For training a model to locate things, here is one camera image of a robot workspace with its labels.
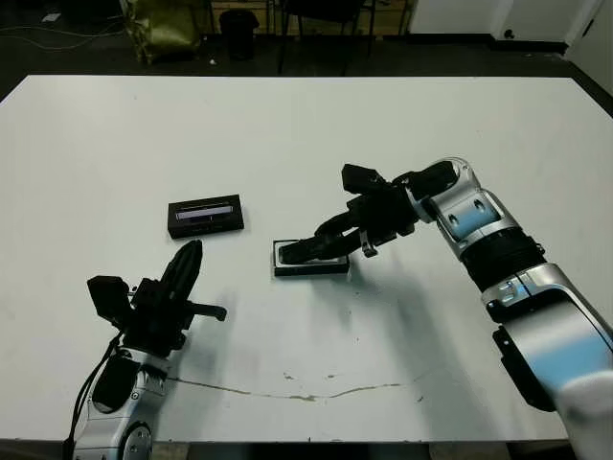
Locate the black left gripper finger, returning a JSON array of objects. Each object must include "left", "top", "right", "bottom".
[
  {"left": 172, "top": 240, "right": 204, "bottom": 309},
  {"left": 159, "top": 240, "right": 197, "bottom": 309}
]

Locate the thin pale floor cable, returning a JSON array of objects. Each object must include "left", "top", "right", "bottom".
[{"left": 0, "top": 23, "right": 125, "bottom": 52}]

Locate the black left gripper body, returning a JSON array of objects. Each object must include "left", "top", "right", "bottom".
[{"left": 122, "top": 277, "right": 228, "bottom": 358}]

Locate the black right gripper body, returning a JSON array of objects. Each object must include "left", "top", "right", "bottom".
[{"left": 344, "top": 183, "right": 419, "bottom": 258}]

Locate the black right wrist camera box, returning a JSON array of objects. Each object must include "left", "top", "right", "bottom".
[{"left": 341, "top": 163, "right": 385, "bottom": 196}]

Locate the black waste bin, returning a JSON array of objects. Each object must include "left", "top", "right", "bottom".
[{"left": 218, "top": 9, "right": 260, "bottom": 61}]

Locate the crumpled shiny plastic bag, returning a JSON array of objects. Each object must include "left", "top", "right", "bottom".
[{"left": 119, "top": 0, "right": 202, "bottom": 66}]

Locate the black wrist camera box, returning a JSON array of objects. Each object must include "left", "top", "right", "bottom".
[
  {"left": 86, "top": 275, "right": 133, "bottom": 332},
  {"left": 341, "top": 163, "right": 385, "bottom": 196}
]

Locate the black box lid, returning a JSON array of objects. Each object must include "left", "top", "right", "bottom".
[{"left": 167, "top": 193, "right": 247, "bottom": 240}]

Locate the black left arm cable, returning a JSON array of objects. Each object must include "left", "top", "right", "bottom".
[{"left": 61, "top": 330, "right": 126, "bottom": 460}]

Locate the small black camera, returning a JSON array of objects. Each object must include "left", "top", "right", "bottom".
[{"left": 279, "top": 241, "right": 347, "bottom": 265}]

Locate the black box base white insert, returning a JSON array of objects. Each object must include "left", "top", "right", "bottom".
[{"left": 272, "top": 238, "right": 350, "bottom": 278}]

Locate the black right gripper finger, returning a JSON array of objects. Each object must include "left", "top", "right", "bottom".
[
  {"left": 306, "top": 211, "right": 357, "bottom": 248},
  {"left": 309, "top": 228, "right": 364, "bottom": 263}
]

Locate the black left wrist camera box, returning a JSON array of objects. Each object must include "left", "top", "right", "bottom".
[{"left": 86, "top": 275, "right": 133, "bottom": 332}]

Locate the black office chair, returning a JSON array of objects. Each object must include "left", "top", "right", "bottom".
[{"left": 276, "top": 0, "right": 379, "bottom": 76}]

